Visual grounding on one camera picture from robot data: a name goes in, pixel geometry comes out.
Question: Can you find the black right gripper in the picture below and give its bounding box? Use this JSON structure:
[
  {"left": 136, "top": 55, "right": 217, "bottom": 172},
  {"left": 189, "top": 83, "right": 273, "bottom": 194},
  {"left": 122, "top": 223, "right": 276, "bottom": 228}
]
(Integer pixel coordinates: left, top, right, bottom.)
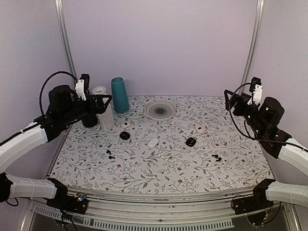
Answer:
[{"left": 224, "top": 90, "right": 266, "bottom": 137}]

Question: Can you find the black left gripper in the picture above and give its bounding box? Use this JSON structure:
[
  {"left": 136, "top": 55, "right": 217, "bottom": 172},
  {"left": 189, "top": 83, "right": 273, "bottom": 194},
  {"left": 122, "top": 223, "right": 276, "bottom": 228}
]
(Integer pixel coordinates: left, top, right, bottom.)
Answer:
[{"left": 62, "top": 94, "right": 113, "bottom": 125}]

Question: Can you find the small white case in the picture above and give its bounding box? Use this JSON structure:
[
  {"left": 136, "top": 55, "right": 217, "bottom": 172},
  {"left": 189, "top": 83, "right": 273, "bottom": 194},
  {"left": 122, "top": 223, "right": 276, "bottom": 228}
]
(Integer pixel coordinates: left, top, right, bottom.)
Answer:
[
  {"left": 121, "top": 121, "right": 131, "bottom": 129},
  {"left": 195, "top": 126, "right": 205, "bottom": 134}
]

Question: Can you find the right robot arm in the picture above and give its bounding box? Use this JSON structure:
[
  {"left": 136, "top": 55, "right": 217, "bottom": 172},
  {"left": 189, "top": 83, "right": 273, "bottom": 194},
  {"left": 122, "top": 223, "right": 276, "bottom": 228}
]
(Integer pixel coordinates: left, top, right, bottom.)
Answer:
[{"left": 224, "top": 90, "right": 308, "bottom": 214}]

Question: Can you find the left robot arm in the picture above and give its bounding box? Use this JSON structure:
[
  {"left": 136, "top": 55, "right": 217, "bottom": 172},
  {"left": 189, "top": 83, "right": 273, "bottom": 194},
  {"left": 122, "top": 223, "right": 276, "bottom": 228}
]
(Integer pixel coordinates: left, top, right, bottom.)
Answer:
[{"left": 0, "top": 82, "right": 112, "bottom": 209}]

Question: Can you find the black earbud case left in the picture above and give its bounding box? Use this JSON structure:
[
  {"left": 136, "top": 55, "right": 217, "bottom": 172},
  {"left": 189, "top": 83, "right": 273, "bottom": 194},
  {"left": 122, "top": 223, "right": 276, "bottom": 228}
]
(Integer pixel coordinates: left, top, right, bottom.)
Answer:
[{"left": 119, "top": 131, "right": 130, "bottom": 140}]

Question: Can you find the black earbud case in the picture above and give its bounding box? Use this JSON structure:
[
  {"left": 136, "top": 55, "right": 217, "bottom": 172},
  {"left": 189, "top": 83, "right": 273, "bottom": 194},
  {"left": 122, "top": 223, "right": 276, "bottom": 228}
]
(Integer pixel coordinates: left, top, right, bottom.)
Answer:
[
  {"left": 185, "top": 137, "right": 197, "bottom": 147},
  {"left": 119, "top": 131, "right": 130, "bottom": 140}
]

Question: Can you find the black earbud case right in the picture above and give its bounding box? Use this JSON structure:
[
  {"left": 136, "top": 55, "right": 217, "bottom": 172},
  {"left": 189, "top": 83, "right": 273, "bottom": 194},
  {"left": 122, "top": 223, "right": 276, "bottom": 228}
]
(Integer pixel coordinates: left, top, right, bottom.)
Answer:
[{"left": 185, "top": 137, "right": 197, "bottom": 147}]

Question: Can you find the white oval earbud case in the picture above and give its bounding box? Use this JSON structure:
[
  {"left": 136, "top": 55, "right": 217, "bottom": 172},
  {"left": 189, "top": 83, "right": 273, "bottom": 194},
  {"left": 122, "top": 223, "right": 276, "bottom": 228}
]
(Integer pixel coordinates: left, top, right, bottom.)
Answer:
[{"left": 147, "top": 137, "right": 159, "bottom": 148}]

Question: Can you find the teal vase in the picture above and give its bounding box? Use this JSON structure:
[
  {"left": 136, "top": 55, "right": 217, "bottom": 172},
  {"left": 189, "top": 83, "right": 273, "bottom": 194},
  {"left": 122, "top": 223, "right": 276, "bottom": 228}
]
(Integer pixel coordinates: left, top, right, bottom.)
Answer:
[{"left": 111, "top": 77, "right": 129, "bottom": 114}]

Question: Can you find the white ribbed vase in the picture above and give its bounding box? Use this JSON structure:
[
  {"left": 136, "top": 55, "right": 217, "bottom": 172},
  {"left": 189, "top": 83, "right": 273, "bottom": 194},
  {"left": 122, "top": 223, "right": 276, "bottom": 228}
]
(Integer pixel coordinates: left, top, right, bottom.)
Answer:
[{"left": 92, "top": 86, "right": 114, "bottom": 129}]

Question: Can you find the black cylinder vase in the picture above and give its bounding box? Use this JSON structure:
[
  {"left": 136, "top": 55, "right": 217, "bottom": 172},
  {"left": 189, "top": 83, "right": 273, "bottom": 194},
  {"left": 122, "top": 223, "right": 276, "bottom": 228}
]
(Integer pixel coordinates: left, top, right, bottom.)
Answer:
[{"left": 81, "top": 115, "right": 98, "bottom": 128}]

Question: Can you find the white ribbed plate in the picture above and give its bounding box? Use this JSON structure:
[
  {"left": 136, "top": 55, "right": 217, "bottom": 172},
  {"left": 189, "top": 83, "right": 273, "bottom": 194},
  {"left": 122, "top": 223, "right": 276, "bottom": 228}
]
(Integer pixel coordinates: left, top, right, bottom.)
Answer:
[{"left": 144, "top": 100, "right": 176, "bottom": 121}]

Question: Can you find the floral table mat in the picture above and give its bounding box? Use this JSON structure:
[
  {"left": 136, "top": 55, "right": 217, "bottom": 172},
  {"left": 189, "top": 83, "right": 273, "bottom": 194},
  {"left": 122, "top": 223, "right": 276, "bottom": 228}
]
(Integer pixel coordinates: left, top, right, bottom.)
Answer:
[{"left": 51, "top": 96, "right": 273, "bottom": 194}]

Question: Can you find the right camera cable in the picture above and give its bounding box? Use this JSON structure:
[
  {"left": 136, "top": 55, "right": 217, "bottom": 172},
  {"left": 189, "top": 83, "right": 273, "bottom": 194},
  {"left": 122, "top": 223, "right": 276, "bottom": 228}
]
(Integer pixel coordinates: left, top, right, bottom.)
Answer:
[{"left": 228, "top": 82, "right": 289, "bottom": 145}]

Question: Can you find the camera cable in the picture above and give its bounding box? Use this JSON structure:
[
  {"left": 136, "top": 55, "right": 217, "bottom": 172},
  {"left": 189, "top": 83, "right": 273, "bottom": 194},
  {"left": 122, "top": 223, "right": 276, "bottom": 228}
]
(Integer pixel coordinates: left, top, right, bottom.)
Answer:
[
  {"left": 228, "top": 82, "right": 289, "bottom": 145},
  {"left": 39, "top": 70, "right": 79, "bottom": 116}
]

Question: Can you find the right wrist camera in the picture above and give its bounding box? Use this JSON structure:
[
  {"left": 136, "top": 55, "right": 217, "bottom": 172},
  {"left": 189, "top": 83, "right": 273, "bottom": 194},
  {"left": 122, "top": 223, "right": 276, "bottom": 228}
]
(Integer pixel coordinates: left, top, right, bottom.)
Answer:
[{"left": 247, "top": 77, "right": 263, "bottom": 106}]

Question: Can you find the left camera cable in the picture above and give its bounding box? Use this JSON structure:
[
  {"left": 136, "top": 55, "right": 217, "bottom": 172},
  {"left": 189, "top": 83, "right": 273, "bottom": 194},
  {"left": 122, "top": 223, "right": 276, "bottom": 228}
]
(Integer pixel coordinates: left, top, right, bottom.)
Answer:
[{"left": 39, "top": 70, "right": 79, "bottom": 116}]

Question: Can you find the right aluminium post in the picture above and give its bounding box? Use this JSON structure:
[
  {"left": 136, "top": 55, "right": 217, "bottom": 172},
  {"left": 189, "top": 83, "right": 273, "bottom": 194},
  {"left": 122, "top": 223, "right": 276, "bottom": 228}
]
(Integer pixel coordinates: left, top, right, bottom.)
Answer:
[{"left": 241, "top": 0, "right": 265, "bottom": 84}]

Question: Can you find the aluminium post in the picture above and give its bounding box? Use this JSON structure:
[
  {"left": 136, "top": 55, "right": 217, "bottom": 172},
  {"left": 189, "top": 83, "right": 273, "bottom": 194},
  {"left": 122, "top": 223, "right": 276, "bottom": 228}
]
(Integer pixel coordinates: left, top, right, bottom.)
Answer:
[
  {"left": 54, "top": 0, "right": 77, "bottom": 77},
  {"left": 241, "top": 0, "right": 265, "bottom": 84}
]

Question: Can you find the left aluminium post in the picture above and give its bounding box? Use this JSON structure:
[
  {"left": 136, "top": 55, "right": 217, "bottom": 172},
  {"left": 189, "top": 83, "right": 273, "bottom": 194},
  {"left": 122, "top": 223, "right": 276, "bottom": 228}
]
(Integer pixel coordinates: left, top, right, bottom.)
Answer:
[{"left": 54, "top": 0, "right": 77, "bottom": 77}]

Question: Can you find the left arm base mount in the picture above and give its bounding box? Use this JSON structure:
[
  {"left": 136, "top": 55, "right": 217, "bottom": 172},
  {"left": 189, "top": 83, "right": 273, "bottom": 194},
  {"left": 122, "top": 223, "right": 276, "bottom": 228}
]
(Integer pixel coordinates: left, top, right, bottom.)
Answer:
[{"left": 46, "top": 193, "right": 89, "bottom": 215}]

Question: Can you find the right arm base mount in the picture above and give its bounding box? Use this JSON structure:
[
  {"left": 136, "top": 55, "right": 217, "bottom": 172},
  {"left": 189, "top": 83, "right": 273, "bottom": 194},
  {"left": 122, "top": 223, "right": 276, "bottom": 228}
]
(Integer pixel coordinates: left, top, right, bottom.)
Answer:
[{"left": 231, "top": 193, "right": 274, "bottom": 215}]

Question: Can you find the front aluminium rail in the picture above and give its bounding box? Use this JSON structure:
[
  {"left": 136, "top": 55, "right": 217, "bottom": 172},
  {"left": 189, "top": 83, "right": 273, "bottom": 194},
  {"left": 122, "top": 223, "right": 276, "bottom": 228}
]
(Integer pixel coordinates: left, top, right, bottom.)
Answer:
[{"left": 21, "top": 187, "right": 301, "bottom": 231}]

